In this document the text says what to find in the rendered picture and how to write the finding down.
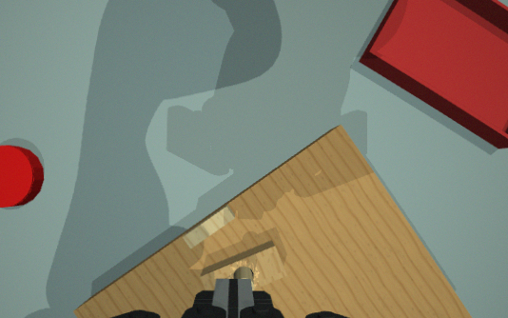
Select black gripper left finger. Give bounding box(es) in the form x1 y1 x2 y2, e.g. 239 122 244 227
111 279 233 318

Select light brown wooden board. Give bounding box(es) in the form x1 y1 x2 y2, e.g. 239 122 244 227
74 125 472 318

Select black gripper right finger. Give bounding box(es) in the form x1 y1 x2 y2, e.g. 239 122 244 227
233 279 349 318

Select beige cylinder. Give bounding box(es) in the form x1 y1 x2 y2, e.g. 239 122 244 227
235 267 254 290

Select red open tray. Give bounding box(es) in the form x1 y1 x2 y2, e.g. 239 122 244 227
359 0 508 149

